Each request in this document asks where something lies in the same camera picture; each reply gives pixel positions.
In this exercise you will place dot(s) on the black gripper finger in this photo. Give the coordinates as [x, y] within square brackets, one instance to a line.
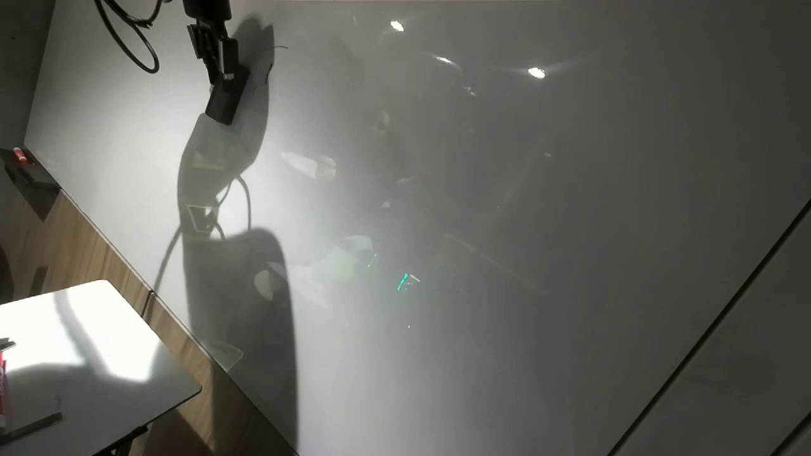
[199, 41]
[227, 55]

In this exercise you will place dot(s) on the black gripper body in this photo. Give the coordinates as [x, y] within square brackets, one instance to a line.
[210, 10]

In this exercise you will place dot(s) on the black felt board duster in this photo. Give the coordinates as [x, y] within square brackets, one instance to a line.
[229, 97]

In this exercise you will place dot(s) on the black board ledge tray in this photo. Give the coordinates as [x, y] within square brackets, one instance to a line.
[35, 186]

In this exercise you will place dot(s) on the small red object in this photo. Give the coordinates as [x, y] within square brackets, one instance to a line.
[18, 154]

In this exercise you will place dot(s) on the small white table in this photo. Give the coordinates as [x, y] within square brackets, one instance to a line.
[77, 370]

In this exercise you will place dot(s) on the red Expo marker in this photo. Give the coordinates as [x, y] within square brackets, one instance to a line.
[4, 394]

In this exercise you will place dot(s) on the thin black pen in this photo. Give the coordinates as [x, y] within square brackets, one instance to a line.
[30, 425]

